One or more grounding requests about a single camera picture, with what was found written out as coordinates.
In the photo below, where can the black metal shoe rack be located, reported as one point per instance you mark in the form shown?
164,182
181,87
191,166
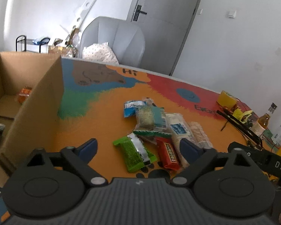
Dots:
24,44

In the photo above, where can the white foam board with holes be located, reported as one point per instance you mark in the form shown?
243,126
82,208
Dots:
80,15

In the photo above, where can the grey closed door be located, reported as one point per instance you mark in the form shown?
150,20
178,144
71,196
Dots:
165,28

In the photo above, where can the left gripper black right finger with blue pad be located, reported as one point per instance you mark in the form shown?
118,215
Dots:
200,162

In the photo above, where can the brown cardboard box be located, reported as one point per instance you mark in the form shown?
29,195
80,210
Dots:
25,127

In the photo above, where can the orange snack packet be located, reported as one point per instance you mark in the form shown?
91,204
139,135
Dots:
23,94

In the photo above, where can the red snack bar packet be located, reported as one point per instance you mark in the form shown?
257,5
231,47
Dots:
167,154

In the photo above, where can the black door handle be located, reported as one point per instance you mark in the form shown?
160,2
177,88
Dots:
137,12

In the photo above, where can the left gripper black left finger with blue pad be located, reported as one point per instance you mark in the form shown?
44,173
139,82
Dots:
77,159

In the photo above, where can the teal clear cracker packet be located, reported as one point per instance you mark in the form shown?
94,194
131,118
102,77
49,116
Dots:
150,118

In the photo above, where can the colourful cartoon table mat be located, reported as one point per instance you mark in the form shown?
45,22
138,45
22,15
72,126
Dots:
42,191

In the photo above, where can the brown carton with packaging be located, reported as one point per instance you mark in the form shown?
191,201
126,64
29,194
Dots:
69,47

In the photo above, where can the green snack bar packet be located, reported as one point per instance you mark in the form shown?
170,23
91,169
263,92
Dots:
136,155

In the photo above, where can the white blue label snack packet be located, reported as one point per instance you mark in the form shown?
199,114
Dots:
179,130

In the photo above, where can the amber glass bottle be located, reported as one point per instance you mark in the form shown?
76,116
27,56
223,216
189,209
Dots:
262,123

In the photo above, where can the grey armchair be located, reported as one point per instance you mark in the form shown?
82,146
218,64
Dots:
124,38

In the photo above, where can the yellow toy clutter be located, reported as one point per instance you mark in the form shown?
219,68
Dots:
242,116

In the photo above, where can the white dotted pillow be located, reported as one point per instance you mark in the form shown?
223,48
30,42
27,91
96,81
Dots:
100,53

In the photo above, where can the beige biscuit packet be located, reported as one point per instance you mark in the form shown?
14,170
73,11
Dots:
202,139

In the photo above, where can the white wall switch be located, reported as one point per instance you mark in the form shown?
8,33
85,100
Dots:
232,14

